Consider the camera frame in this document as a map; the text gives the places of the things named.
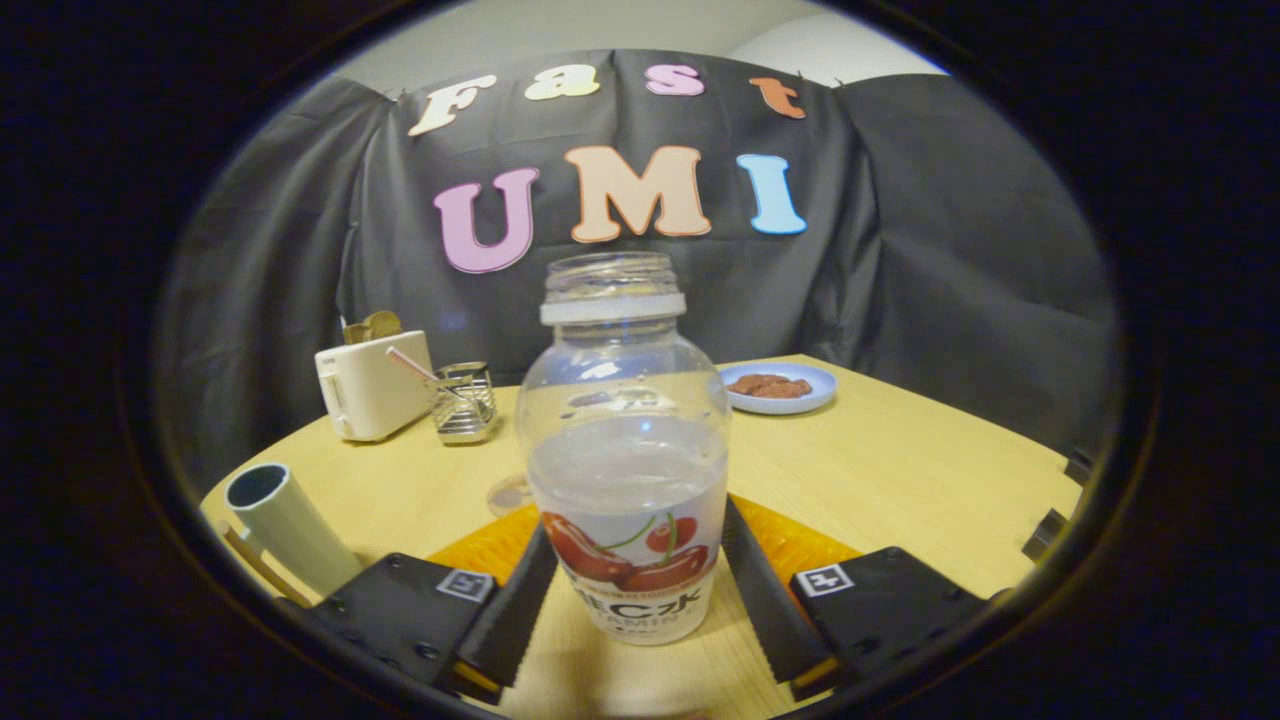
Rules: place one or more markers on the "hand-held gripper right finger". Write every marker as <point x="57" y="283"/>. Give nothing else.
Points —
<point x="775" y="610"/>

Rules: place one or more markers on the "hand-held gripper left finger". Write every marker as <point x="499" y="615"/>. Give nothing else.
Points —
<point x="505" y="625"/>

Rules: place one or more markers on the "round wooden coaster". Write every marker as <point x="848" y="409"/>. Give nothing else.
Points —
<point x="503" y="497"/>

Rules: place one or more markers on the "clear juice bottle cherry label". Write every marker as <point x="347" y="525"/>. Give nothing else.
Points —
<point x="625" y="480"/>

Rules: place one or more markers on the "wooden table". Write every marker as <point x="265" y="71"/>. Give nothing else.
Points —
<point x="900" y="480"/>

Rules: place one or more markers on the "blue plate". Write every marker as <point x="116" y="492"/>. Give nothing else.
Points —
<point x="815" y="395"/>

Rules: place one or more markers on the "brown meat slices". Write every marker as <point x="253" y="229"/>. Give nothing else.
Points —
<point x="772" y="386"/>

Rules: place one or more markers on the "cream toaster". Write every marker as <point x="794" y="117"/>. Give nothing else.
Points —
<point x="375" y="390"/>

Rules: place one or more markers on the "pink straw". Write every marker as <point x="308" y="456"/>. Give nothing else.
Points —
<point x="410" y="364"/>

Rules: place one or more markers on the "black table clamp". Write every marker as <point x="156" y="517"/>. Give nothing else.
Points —
<point x="1078" y="468"/>
<point x="1046" y="535"/>

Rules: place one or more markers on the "toast slices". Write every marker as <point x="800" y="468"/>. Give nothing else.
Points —
<point x="375" y="326"/>

